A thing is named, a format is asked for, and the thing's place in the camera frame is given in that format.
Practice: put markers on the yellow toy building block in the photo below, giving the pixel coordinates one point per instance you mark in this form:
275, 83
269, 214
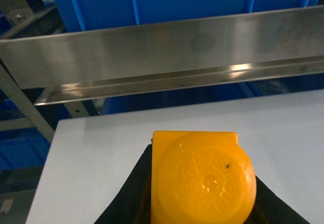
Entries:
200, 177

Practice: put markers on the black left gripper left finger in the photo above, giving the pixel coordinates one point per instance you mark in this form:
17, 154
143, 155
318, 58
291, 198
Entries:
132, 204

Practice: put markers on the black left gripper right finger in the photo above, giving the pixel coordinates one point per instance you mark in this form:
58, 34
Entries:
269, 208

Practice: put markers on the steel rack upright post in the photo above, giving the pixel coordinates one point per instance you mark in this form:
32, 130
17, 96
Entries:
32, 118

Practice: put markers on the stainless steel shelf rail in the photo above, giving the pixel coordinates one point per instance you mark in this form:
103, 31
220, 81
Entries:
157, 57

